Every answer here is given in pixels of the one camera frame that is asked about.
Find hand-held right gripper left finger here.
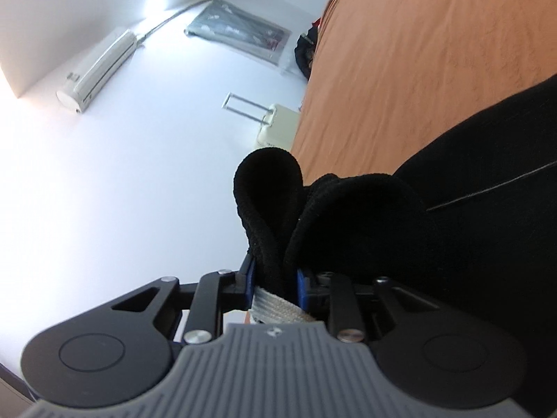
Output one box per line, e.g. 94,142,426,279
103,254,256,343

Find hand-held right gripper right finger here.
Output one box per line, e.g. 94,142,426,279
297,269,441,343

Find black pants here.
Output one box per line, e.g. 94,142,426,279
234,74,557,358

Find white suitcase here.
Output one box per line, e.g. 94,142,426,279
222,92,301,149

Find pile of dark clothes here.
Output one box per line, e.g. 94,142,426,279
295,20,323,82

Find sheer window curtain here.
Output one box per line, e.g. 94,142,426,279
184,0,292,69

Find white air conditioner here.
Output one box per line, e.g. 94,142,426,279
56,28,141,115

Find brown bedspread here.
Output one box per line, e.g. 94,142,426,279
289,0,557,192

